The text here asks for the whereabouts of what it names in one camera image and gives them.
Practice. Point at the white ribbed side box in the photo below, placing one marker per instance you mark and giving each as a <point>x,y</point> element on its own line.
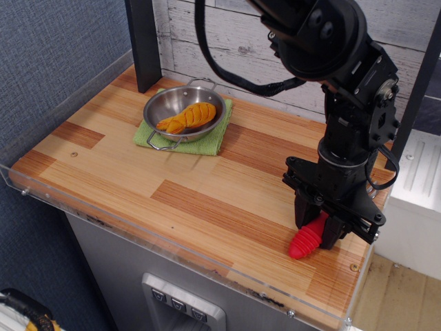
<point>411,235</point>

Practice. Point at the black left frame post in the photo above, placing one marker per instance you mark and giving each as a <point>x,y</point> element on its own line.
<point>143,37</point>

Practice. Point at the grey toy fridge cabinet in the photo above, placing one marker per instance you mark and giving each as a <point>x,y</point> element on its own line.
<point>118,266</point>

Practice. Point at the black frame post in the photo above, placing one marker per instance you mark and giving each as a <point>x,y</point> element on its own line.
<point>417,94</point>
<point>143,37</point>

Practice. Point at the black right frame post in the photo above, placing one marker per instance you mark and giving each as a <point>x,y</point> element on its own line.
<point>417,94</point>

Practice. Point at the green folded cloth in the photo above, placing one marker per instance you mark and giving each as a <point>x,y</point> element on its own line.
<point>204,140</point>

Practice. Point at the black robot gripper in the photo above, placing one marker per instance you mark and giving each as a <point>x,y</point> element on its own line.
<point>330,175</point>

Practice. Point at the silver dispenser button panel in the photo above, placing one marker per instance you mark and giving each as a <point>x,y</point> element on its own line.
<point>182,305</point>

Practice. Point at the red handled metal fork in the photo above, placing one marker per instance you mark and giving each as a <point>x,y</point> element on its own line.
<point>306,239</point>

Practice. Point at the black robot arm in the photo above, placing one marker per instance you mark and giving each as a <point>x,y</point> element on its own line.
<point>328,42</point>

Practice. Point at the steel pan with handles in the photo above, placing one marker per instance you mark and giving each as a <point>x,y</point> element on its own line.
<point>174,100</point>

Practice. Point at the orange plush fish toy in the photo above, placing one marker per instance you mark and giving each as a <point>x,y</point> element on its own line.
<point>193,116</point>

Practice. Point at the clear acrylic table guard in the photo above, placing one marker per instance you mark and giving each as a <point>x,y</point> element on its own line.
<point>230,215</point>

